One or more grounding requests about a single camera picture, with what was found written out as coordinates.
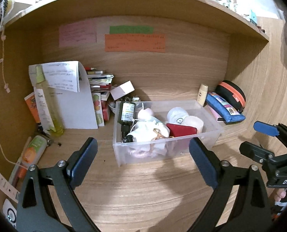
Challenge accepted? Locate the beige round container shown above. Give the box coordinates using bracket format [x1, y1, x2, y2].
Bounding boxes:
[182, 116, 204, 134]

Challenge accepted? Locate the white round jar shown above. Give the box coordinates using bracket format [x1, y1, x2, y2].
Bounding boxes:
[167, 107, 189, 125]

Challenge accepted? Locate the dark green glass bottle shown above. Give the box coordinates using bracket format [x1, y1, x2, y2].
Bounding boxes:
[118, 101, 136, 140]

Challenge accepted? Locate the pink round container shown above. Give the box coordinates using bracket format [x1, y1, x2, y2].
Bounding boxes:
[137, 108, 154, 121]

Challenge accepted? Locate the right hand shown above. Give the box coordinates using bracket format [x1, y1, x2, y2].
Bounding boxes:
[274, 188, 286, 202]

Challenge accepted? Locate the blue patchwork pouch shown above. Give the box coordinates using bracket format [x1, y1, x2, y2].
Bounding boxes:
[206, 93, 246, 124]

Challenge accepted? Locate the pink phone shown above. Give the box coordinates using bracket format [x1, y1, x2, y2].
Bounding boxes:
[208, 106, 225, 122]

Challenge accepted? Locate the green orange tube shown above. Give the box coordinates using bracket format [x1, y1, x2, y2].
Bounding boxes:
[21, 135, 47, 168]

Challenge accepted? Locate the black orange zip case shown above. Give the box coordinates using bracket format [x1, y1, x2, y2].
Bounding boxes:
[215, 80, 246, 113]

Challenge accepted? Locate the yellow-green spray bottle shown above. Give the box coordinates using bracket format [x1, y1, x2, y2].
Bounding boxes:
[35, 65, 64, 137]

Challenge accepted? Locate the cream lotion tube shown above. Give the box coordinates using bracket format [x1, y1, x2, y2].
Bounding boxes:
[197, 84, 208, 106]

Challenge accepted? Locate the red pouch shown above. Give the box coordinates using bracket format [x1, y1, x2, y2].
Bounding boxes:
[166, 123, 197, 137]

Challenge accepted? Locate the white cloth item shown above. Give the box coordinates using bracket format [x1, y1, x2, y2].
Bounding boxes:
[125, 120, 170, 143]

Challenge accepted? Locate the orange booklet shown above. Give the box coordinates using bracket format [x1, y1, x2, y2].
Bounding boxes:
[24, 92, 41, 125]

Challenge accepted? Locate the clear plastic storage bin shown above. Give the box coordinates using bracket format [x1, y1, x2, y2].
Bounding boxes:
[113, 100, 222, 166]

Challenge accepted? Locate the fruit pattern box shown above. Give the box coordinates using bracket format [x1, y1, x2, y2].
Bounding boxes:
[92, 93, 105, 127]

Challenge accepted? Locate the clear bowl with clips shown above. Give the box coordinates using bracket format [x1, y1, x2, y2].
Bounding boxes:
[109, 101, 116, 114]

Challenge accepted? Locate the stack of books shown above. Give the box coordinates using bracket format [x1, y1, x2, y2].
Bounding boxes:
[85, 67, 114, 92]

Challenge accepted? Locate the small pink-white box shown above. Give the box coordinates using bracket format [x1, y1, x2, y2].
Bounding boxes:
[110, 81, 135, 100]

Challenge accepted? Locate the orange paper note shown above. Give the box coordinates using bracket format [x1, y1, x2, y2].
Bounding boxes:
[105, 34, 166, 53]

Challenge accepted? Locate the pink paper note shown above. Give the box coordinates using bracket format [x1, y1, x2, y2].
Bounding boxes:
[59, 19, 96, 48]

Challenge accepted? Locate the green paper note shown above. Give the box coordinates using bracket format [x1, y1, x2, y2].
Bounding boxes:
[110, 25, 154, 34]

